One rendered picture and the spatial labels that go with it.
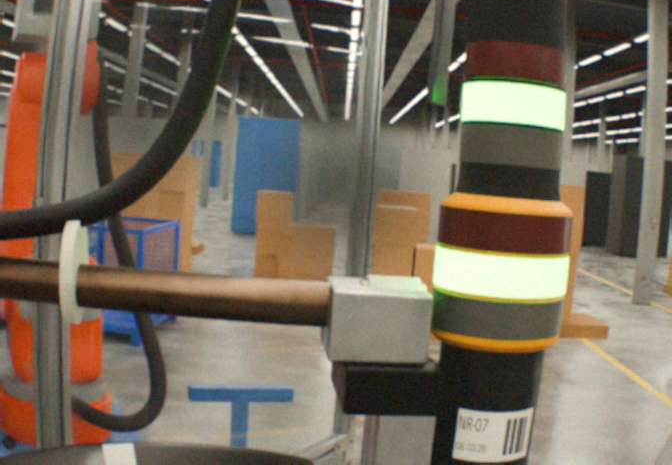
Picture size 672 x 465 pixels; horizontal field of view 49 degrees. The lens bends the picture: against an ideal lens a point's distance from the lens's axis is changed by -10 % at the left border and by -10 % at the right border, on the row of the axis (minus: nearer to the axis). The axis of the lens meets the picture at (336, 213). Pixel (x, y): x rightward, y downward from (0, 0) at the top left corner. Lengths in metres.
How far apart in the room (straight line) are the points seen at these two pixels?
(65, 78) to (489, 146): 0.83
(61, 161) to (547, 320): 0.84
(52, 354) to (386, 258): 6.82
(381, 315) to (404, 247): 7.54
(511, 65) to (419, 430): 0.11
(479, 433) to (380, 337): 0.05
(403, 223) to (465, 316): 7.51
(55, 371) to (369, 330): 0.85
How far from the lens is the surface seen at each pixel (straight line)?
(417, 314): 0.24
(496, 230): 0.24
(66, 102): 1.03
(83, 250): 0.26
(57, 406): 1.08
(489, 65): 0.25
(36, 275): 0.25
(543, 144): 0.25
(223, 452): 0.44
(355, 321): 0.24
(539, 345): 0.25
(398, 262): 7.77
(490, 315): 0.24
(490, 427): 0.25
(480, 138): 0.25
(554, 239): 0.24
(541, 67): 0.25
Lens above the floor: 1.58
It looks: 3 degrees down
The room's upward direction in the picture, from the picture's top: 4 degrees clockwise
